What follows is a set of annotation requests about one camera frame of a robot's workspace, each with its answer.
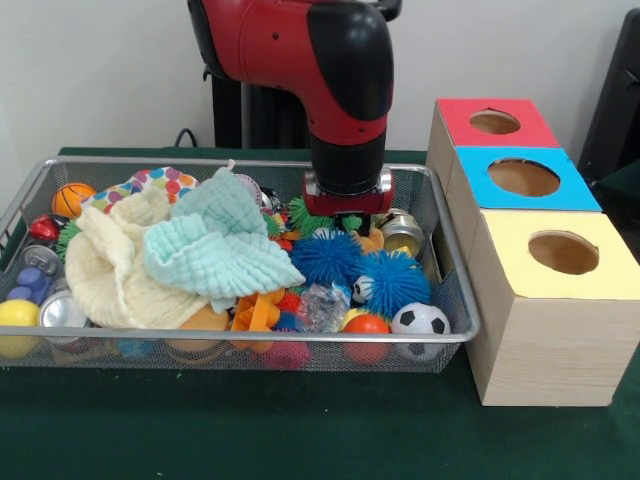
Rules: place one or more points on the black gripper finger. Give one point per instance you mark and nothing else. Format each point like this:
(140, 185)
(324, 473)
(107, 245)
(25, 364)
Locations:
(365, 225)
(342, 222)

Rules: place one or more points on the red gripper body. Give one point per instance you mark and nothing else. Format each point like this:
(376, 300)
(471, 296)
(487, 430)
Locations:
(350, 204)

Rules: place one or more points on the small brown plush toy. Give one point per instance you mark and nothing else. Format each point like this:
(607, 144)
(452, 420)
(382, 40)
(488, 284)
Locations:
(371, 243)

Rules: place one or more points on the large green spiky ball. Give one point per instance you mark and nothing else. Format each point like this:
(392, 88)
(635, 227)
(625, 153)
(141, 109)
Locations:
(300, 212)

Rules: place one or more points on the light blue muslin cloth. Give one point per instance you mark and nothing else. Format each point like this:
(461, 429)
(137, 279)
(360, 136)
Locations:
(225, 250)

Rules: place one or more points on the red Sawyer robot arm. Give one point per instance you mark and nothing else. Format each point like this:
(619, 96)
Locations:
(300, 50)

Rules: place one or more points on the wooden box with three holes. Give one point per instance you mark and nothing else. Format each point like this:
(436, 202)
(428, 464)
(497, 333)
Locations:
(550, 350)

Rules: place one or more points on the shallow mesh bin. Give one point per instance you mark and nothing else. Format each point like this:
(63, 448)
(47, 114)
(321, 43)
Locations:
(150, 350)

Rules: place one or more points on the crushed metal can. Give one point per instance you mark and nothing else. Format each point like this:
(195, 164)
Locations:
(402, 235)

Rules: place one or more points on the blue spiky ball with eyes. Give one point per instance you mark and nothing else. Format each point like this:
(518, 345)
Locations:
(395, 282)

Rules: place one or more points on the red ball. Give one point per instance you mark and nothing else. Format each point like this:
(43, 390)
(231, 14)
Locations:
(366, 326)

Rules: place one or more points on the small soccer ball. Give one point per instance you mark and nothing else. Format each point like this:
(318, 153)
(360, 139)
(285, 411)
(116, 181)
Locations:
(421, 320)

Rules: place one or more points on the polka dot cloth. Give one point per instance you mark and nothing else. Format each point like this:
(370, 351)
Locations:
(160, 180)

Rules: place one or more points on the dark green tablecloth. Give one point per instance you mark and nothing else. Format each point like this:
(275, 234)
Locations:
(622, 200)
(300, 430)

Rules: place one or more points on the cream muslin cloth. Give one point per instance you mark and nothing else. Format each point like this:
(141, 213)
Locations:
(110, 280)

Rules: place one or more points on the small orange basketball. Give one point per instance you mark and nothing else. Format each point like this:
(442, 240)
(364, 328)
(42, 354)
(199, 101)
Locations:
(70, 200)

